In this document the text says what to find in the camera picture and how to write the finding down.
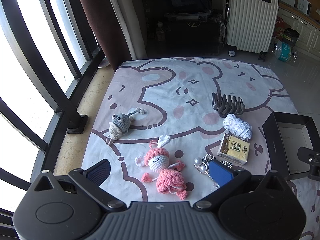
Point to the grey crochet mouse doll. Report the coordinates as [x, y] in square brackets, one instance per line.
[120, 124]

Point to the pink crochet bunny doll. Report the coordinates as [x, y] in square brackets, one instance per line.
[169, 179]

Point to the brown curtain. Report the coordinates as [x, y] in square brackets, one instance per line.
[119, 26]

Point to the black claw hair clip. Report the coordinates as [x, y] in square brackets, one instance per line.
[227, 104]

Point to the white ribbed suitcase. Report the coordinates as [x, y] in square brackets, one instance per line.
[250, 25]

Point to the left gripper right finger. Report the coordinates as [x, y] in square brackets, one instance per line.
[231, 182]

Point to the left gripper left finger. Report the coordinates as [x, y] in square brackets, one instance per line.
[88, 182]

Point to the black cardboard box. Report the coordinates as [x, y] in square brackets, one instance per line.
[285, 133]

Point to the large plastic water bottle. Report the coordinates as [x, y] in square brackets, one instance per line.
[283, 51]

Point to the cream kitchen cabinets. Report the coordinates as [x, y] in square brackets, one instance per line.
[308, 41]

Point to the cartoon bear bed sheet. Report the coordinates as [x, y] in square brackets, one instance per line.
[177, 97]

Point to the black window frame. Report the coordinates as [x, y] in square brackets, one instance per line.
[49, 56]

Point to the yellow tissue packet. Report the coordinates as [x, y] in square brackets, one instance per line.
[234, 149]

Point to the red Tuborg carton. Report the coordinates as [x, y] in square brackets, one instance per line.
[279, 28]

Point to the black trash bin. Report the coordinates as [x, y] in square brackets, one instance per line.
[290, 36]

